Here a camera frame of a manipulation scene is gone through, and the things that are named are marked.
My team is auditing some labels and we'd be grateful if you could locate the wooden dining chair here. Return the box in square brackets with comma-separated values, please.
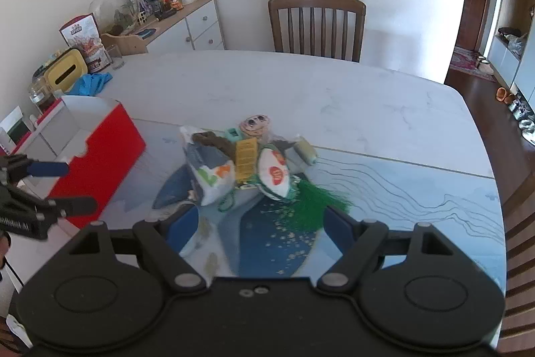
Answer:
[267, 0, 367, 63]
[499, 156, 535, 357]

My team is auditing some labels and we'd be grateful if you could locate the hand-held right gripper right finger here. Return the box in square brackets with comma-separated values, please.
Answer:
[318, 206, 454, 293]

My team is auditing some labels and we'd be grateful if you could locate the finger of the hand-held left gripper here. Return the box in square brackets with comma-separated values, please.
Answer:
[0, 185, 99, 220]
[0, 155, 70, 185]

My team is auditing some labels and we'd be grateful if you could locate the white cabinet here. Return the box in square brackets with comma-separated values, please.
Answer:
[487, 26, 535, 107]

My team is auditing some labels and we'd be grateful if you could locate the drinking glass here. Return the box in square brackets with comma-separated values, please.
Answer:
[104, 44, 125, 70]

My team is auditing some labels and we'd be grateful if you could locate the red cardboard box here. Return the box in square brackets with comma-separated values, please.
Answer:
[8, 95, 147, 230]

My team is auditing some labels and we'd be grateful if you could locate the cartoon face figure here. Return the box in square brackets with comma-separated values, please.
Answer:
[239, 113, 272, 140]

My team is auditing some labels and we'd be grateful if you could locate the patterned rug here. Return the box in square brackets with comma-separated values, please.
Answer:
[449, 47, 496, 82]

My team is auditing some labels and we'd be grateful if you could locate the yellow rectangular box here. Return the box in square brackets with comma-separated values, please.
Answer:
[235, 137, 259, 184]

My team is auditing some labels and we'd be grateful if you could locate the blue white tissue packet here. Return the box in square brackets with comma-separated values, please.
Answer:
[180, 125, 235, 207]

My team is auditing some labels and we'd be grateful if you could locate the wooden tray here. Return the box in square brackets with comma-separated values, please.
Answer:
[100, 31, 149, 56]

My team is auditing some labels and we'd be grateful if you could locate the glass jar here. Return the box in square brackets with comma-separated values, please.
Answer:
[28, 79, 57, 115]

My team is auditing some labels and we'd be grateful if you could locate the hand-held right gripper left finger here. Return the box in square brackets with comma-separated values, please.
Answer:
[69, 206, 206, 293]

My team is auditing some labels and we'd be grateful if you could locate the yellow tissue box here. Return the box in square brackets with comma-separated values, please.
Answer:
[44, 50, 88, 90]

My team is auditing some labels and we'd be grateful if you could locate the dark wooden door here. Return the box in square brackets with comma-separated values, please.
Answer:
[445, 0, 506, 86]

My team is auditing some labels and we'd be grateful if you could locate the red printed tin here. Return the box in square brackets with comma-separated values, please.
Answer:
[59, 13, 110, 73]

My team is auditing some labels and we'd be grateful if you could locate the embroidered sachet with green tassel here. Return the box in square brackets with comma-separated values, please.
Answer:
[256, 146, 354, 234]

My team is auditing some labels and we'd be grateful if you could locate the olive green tube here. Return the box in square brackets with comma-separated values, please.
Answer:
[295, 136, 318, 165]

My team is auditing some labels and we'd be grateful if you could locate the brown hair scrunchie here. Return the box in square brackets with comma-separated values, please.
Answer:
[191, 131, 239, 158]

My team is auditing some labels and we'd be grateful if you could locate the white wooden sideboard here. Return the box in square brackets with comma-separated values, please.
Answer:
[144, 0, 226, 54]

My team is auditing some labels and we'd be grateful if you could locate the green white card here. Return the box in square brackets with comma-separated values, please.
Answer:
[0, 106, 34, 155]

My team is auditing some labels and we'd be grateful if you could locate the blue cloth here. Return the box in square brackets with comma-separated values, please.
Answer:
[69, 73, 113, 96]

